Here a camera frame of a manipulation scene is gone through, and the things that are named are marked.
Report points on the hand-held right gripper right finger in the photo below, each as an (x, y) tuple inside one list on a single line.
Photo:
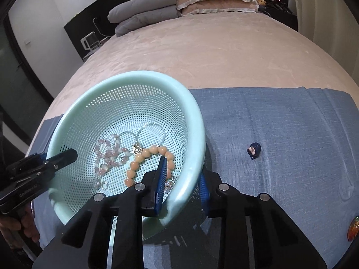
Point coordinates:
[(203, 193)]

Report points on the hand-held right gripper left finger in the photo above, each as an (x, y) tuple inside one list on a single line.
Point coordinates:
[(162, 179)]

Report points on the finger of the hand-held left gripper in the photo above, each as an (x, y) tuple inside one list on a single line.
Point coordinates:
[(63, 158), (25, 162)]

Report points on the silver bangle with charm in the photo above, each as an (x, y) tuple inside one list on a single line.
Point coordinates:
[(137, 148)]

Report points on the small silver hoop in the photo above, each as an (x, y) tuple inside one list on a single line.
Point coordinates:
[(101, 184)]

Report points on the teal plastic mesh basket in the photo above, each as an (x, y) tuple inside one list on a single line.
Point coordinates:
[(126, 112)]

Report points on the person's left hand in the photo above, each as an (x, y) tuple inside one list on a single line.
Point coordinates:
[(30, 224)]

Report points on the dark glass door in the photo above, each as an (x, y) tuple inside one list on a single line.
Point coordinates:
[(16, 75)]

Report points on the blue cloth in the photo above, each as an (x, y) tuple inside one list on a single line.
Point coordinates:
[(280, 117)]

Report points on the black headboard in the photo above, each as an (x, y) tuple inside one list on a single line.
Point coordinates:
[(81, 25)]

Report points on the pink bedspread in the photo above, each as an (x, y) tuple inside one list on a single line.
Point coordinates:
[(210, 47)]

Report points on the orange red gem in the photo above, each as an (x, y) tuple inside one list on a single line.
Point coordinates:
[(354, 228)]

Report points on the folded grey duvet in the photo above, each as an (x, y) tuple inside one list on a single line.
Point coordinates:
[(145, 5)]

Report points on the dark nightstand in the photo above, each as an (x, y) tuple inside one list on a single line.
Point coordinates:
[(283, 18)]

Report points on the cream curtain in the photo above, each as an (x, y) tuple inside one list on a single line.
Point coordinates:
[(322, 11)]

